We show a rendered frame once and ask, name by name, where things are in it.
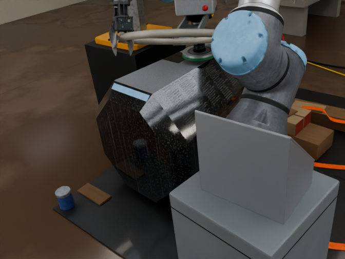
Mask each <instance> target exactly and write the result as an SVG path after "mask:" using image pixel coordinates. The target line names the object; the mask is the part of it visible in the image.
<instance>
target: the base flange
mask: <svg viewBox="0 0 345 259"><path fill-rule="evenodd" d="M146 25H147V30H158V29H172V28H171V27H166V26H159V25H152V24H146ZM95 43H96V44H101V45H106V46H111V42H110V37H109V32H107V33H105V34H102V35H100V36H97V37H95ZM117 45H118V46H117V48H121V49H126V50H128V46H127V45H128V44H125V43H121V42H119V41H117ZM145 46H147V45H139V44H134V46H133V50H139V49H141V48H143V47H145Z"/></svg>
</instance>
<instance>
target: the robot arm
mask: <svg viewBox="0 0 345 259"><path fill-rule="evenodd" d="M110 1H111V2H112V5H113V6H116V7H117V8H114V13H113V19H112V25H110V30H109V37H110V42H111V46H112V50H113V53H114V55H115V56H117V46H118V45H117V41H118V39H119V36H118V35H117V33H119V32H124V33H126V32H127V31H128V32H133V31H134V29H133V16H129V15H128V6H130V2H131V1H132V0H110ZM280 1H281V0H239V4H238V7H237V8H235V9H233V10H232V11H231V12H230V13H229V15H228V17H227V18H223V19H222V20H221V22H220V23H219V24H218V25H217V27H216V29H215V31H214V33H213V36H212V43H211V49H212V54H213V56H214V58H215V60H216V61H217V62H218V63H219V65H220V66H221V67H222V69H223V70H225V71H226V72H228V73H229V74H230V75H231V76H232V77H234V78H235V79H236V80H237V81H238V82H240V83H241V84H242V85H243V86H244V90H243V92H242V95H241V98H240V100H239V103H238V104H237V105H236V106H235V107H234V108H233V110H232V111H231V112H230V114H229V115H227V117H226V119H230V120H233V121H237V122H240V123H244V124H247V125H251V126H254V127H258V128H261V129H264V130H268V131H271V132H275V133H279V134H282V135H286V136H287V135H288V129H287V118H288V115H289V112H290V110H291V107H292V104H293V102H294V99H295V96H296V93H297V90H298V87H299V85H300V82H301V79H302V76H303V74H304V72H305V67H306V63H307V58H306V56H305V53H304V52H303V51H302V50H301V49H300V48H298V47H297V46H295V45H293V44H287V43H286V41H282V40H281V37H282V32H283V26H284V19H283V17H282V16H281V15H280V14H279V13H278V12H279V7H280Z"/></svg>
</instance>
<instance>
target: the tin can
mask: <svg viewBox="0 0 345 259"><path fill-rule="evenodd" d="M55 195H56V197H57V200H58V203H59V205H60V208H61V209H62V210H70V209H71V208H73V207H74V205H75V202H74V199H73V196H72V193H71V189H70V187H68V186H62V187H59V188H58V189H57V190H56V191H55Z"/></svg>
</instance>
